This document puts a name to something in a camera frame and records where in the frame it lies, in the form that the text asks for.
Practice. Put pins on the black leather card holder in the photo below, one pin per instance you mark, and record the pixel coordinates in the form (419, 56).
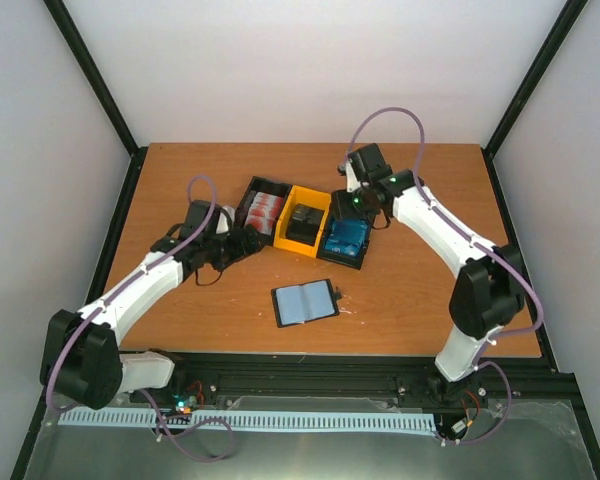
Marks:
(303, 303)

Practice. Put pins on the black bin with red cards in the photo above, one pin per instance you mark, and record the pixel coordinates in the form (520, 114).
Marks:
(261, 184)

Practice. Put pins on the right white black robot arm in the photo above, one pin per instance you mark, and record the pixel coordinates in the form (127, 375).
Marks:
(487, 293)

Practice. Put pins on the stack of red cards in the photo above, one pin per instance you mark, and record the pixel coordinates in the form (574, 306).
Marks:
(264, 211)

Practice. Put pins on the stack of blue cards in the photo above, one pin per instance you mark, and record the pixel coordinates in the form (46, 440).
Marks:
(346, 237)

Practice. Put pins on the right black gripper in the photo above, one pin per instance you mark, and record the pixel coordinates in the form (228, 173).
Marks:
(372, 214)

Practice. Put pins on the yellow plastic bin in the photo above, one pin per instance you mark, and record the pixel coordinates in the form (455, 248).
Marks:
(306, 196)

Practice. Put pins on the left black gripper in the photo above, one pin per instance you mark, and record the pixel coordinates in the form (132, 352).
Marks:
(242, 250)

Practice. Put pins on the black aluminium frame rail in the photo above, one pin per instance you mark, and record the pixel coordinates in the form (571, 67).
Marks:
(413, 382)

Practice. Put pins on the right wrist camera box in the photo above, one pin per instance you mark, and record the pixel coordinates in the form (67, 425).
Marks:
(368, 165)

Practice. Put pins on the black bin with blue cards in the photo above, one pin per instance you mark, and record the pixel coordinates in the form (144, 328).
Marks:
(351, 262)

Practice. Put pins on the light blue slotted cable duct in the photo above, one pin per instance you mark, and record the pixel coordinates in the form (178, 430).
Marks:
(258, 421)

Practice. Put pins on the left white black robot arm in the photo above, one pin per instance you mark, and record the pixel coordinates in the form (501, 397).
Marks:
(81, 358)

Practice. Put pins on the black card holders in bin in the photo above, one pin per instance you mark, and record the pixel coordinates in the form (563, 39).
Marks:
(304, 224)

